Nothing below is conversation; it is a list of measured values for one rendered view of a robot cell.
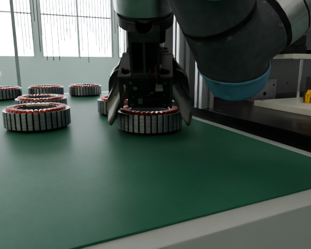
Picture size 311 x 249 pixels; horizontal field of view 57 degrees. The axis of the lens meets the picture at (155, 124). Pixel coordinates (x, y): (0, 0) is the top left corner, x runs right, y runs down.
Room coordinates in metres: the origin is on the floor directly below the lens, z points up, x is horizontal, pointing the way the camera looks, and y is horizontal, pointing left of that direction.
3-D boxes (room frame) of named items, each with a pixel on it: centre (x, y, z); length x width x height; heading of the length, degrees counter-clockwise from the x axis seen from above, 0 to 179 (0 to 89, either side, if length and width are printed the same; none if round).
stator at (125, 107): (0.49, 0.01, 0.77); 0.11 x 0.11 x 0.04
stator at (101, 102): (0.65, 0.07, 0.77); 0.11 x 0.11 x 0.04
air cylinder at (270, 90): (0.72, -0.26, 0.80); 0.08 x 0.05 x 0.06; 115
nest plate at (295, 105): (0.59, -0.32, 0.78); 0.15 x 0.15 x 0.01; 25
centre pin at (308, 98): (0.59, -0.32, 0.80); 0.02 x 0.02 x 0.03
